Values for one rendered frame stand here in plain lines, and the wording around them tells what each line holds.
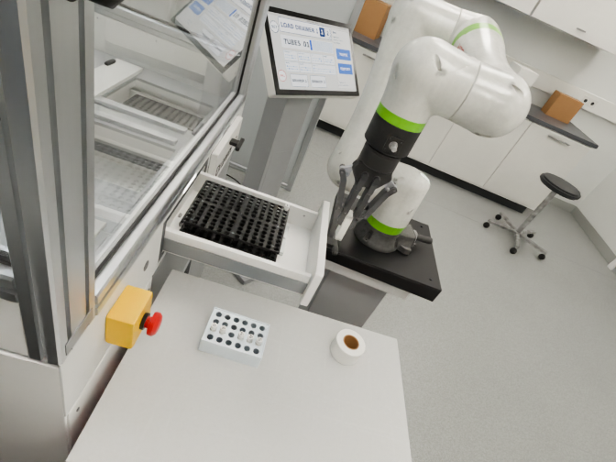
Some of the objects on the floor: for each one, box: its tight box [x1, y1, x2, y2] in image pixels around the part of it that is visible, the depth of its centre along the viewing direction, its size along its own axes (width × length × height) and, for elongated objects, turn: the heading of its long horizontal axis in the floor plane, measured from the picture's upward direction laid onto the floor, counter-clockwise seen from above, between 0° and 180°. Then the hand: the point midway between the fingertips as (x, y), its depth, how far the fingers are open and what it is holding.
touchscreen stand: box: [234, 95, 313, 285], centre depth 186 cm, size 50×45×102 cm
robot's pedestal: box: [298, 259, 410, 328], centre depth 144 cm, size 30×30×76 cm
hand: (344, 225), depth 83 cm, fingers closed
